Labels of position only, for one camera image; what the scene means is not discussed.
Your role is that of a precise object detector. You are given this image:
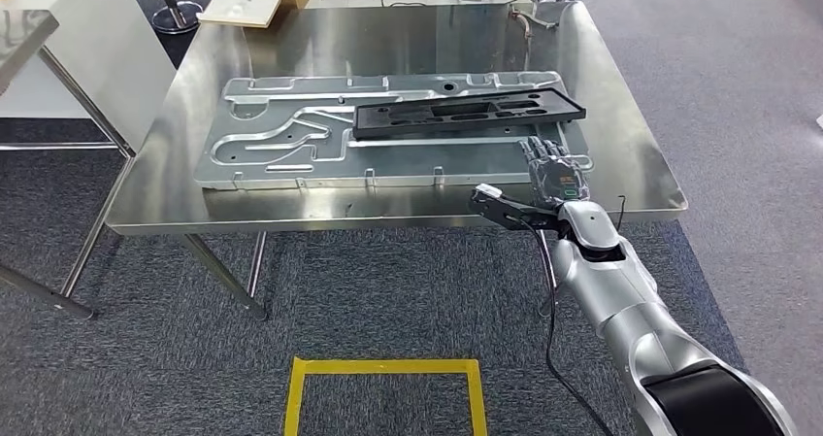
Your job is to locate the steel side table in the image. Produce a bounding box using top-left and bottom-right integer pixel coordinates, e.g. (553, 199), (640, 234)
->
(0, 9), (138, 321)

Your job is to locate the stamped sheet metal panel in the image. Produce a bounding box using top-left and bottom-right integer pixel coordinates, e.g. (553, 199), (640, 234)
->
(192, 70), (596, 192)

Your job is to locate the black cable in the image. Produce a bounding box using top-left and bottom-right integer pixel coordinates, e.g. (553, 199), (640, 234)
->
(519, 217), (615, 436)

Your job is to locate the barrier post with round base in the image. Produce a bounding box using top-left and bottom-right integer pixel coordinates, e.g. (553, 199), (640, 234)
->
(150, 0), (204, 36)

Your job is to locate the stainless steel workbench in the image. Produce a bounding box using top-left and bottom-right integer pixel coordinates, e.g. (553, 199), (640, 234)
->
(58, 0), (689, 321)

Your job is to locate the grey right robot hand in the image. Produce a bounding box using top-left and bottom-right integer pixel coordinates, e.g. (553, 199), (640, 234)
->
(519, 135), (591, 211)

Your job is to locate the beige flat board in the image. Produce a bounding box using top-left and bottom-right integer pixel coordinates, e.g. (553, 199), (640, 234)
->
(197, 0), (292, 29)

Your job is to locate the black plastic frame part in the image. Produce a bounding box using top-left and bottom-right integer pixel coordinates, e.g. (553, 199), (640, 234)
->
(351, 87), (587, 142)

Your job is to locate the white board panel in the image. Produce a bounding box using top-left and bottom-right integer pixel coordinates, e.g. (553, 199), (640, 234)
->
(0, 0), (178, 154)

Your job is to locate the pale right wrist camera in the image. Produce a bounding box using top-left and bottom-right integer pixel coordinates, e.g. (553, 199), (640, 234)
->
(467, 183), (571, 234)

